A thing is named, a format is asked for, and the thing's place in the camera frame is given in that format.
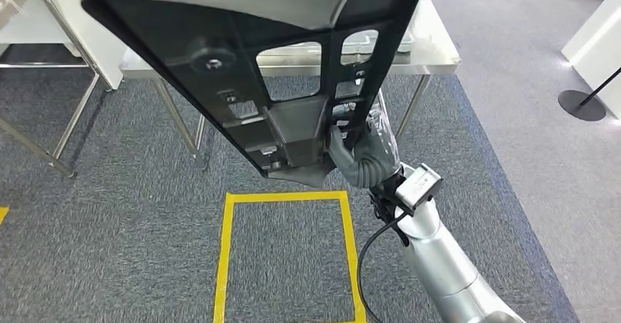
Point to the black plastic frame part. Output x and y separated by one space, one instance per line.
194 20

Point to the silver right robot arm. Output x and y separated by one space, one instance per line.
436 262

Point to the steel workbench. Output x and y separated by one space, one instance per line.
432 44

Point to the yellow floor tape square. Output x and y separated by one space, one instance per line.
291 197

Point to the white board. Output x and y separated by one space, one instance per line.
92 34

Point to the black stanchion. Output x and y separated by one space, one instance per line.
582 106

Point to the white counter block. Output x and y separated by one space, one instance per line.
601 44

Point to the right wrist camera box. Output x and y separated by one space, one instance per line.
417 187

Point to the steel tube frame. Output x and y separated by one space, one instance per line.
68 171

